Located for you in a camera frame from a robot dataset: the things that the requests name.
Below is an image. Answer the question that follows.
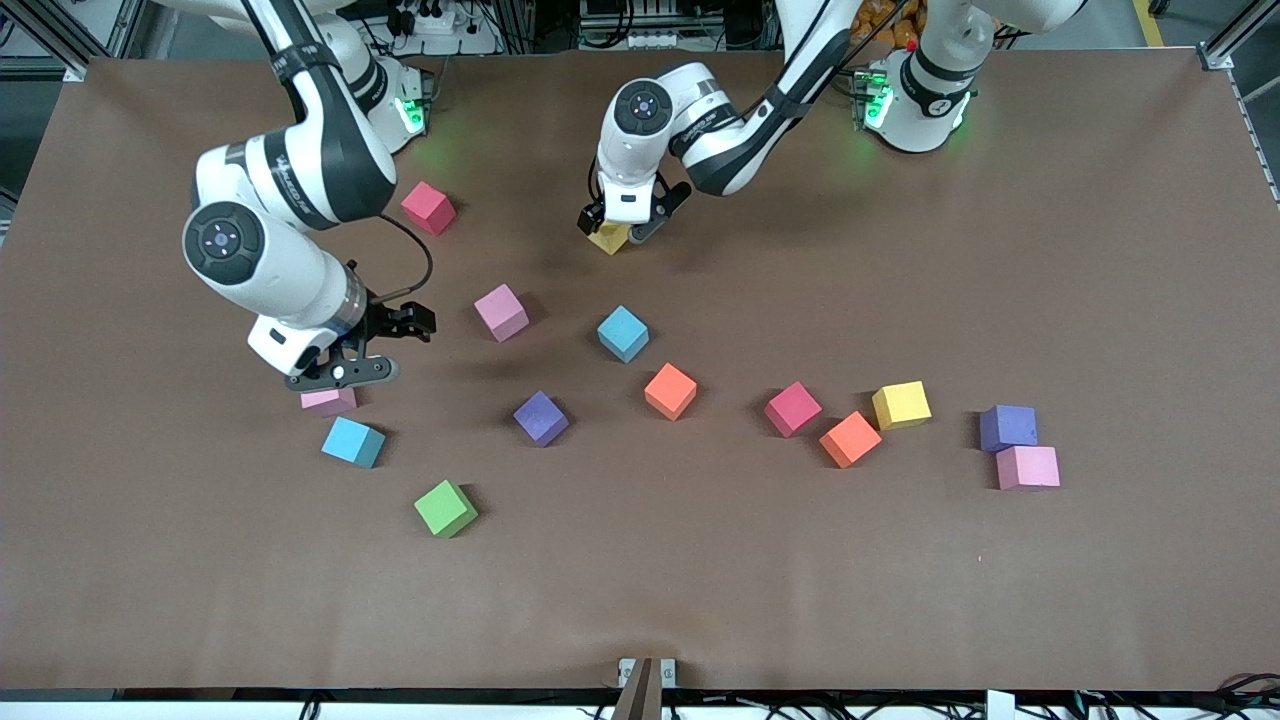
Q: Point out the purple foam cube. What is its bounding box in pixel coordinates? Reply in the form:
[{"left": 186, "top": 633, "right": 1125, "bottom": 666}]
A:
[
  {"left": 979, "top": 404, "right": 1039, "bottom": 453},
  {"left": 512, "top": 390, "right": 572, "bottom": 449}
]

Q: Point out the orange foam cube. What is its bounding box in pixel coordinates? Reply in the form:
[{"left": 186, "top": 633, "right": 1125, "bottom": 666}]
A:
[
  {"left": 818, "top": 410, "right": 884, "bottom": 470},
  {"left": 643, "top": 362, "right": 699, "bottom": 422}
]

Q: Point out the green foam cube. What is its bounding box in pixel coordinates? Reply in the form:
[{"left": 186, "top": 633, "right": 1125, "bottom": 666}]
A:
[{"left": 413, "top": 479, "right": 480, "bottom": 540}]

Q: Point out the brown camera post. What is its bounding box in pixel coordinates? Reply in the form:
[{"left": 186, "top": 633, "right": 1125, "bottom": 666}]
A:
[{"left": 610, "top": 657, "right": 666, "bottom": 720}]

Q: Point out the brown table cover sheet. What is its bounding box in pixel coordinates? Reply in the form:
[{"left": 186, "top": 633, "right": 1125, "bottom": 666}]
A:
[{"left": 0, "top": 50, "right": 1280, "bottom": 693}]

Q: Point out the silver metal bracket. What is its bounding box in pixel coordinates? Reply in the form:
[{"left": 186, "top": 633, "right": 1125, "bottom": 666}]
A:
[{"left": 617, "top": 657, "right": 679, "bottom": 690}]

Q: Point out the aluminium frame profile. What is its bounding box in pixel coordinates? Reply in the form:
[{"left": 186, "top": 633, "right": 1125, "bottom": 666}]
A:
[
  {"left": 0, "top": 0, "right": 136, "bottom": 83},
  {"left": 1195, "top": 0, "right": 1280, "bottom": 73}
]

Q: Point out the blue foam cube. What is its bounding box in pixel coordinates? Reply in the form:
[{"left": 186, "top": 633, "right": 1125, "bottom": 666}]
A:
[
  {"left": 320, "top": 416, "right": 387, "bottom": 470},
  {"left": 597, "top": 305, "right": 651, "bottom": 364}
]

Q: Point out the white power strip with plugs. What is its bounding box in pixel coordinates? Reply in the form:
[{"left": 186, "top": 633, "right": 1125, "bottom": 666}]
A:
[{"left": 385, "top": 0, "right": 501, "bottom": 56}]

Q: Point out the orange packets pile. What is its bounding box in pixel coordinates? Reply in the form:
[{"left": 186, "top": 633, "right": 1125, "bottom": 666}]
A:
[{"left": 850, "top": 0, "right": 923, "bottom": 48}]

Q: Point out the red foam cube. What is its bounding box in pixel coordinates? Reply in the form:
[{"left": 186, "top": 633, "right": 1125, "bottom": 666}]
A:
[
  {"left": 400, "top": 180, "right": 458, "bottom": 238},
  {"left": 764, "top": 381, "right": 824, "bottom": 439}
]

